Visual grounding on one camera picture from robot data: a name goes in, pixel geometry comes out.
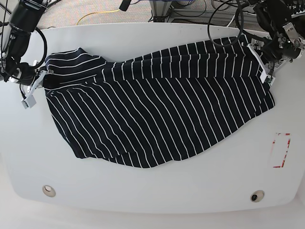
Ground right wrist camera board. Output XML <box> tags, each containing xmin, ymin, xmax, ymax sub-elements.
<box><xmin>21</xmin><ymin>95</ymin><xmax>36</xmax><ymax>109</ymax></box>

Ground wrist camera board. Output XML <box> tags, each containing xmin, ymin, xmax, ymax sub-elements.
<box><xmin>265</xmin><ymin>76</ymin><xmax>275</xmax><ymax>86</ymax></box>
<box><xmin>21</xmin><ymin>95</ymin><xmax>36</xmax><ymax>109</ymax></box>

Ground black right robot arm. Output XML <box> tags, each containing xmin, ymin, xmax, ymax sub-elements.
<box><xmin>0</xmin><ymin>0</ymin><xmax>52</xmax><ymax>108</ymax></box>

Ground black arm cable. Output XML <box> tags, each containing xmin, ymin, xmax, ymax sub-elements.
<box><xmin>207</xmin><ymin>0</ymin><xmax>270</xmax><ymax>47</ymax></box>
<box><xmin>0</xmin><ymin>0</ymin><xmax>48</xmax><ymax>82</ymax></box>

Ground red tape rectangle marking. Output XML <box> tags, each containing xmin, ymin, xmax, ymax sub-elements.
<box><xmin>270</xmin><ymin>133</ymin><xmax>291</xmax><ymax>168</ymax></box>

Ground black white striped T-shirt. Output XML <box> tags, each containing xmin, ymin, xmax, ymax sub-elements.
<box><xmin>43</xmin><ymin>35</ymin><xmax>275</xmax><ymax>168</ymax></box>

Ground right table cable grommet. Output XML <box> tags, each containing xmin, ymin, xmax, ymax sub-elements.
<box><xmin>250</xmin><ymin>190</ymin><xmax>264</xmax><ymax>203</ymax></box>

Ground left table cable grommet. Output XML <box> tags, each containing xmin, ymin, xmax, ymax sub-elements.
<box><xmin>42</xmin><ymin>185</ymin><xmax>56</xmax><ymax>198</ymax></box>

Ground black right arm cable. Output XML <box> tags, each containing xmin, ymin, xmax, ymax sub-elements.
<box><xmin>0</xmin><ymin>0</ymin><xmax>48</xmax><ymax>82</ymax></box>

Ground yellow floor cable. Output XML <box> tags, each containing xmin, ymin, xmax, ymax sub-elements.
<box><xmin>76</xmin><ymin>9</ymin><xmax>120</xmax><ymax>26</ymax></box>

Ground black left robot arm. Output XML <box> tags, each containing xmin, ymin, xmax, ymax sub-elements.
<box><xmin>235</xmin><ymin>0</ymin><xmax>305</xmax><ymax>85</ymax></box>

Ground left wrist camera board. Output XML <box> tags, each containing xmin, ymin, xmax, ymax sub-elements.
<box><xmin>265</xmin><ymin>76</ymin><xmax>275</xmax><ymax>86</ymax></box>

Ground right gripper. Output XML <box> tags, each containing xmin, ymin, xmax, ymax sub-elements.
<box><xmin>0</xmin><ymin>58</ymin><xmax>54</xmax><ymax>100</ymax></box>

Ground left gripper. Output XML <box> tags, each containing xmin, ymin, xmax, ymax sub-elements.
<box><xmin>241</xmin><ymin>22</ymin><xmax>305</xmax><ymax>83</ymax></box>

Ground table cable grommet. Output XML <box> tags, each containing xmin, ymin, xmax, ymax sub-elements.
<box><xmin>42</xmin><ymin>185</ymin><xmax>56</xmax><ymax>198</ymax></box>
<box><xmin>250</xmin><ymin>190</ymin><xmax>264</xmax><ymax>203</ymax></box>

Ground aluminium frame stand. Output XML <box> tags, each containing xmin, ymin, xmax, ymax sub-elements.
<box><xmin>149</xmin><ymin>0</ymin><xmax>173</xmax><ymax>22</ymax></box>

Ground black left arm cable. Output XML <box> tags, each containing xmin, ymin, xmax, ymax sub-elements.
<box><xmin>207</xmin><ymin>0</ymin><xmax>270</xmax><ymax>47</ymax></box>

